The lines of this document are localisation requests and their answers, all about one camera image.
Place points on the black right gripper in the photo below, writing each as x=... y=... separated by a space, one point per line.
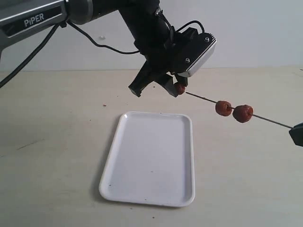
x=296 y=133

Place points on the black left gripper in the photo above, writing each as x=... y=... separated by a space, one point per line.
x=159 y=57

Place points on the brown meatball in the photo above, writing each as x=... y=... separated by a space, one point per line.
x=242 y=113
x=180 y=88
x=223 y=108

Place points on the thin metal skewer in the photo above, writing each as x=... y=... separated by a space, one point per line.
x=254 y=115

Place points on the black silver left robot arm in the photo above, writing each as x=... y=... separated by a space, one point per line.
x=20 y=19

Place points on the white rectangular plastic tray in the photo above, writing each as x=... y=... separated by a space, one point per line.
x=150 y=161

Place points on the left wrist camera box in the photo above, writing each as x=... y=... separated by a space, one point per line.
x=193 y=55

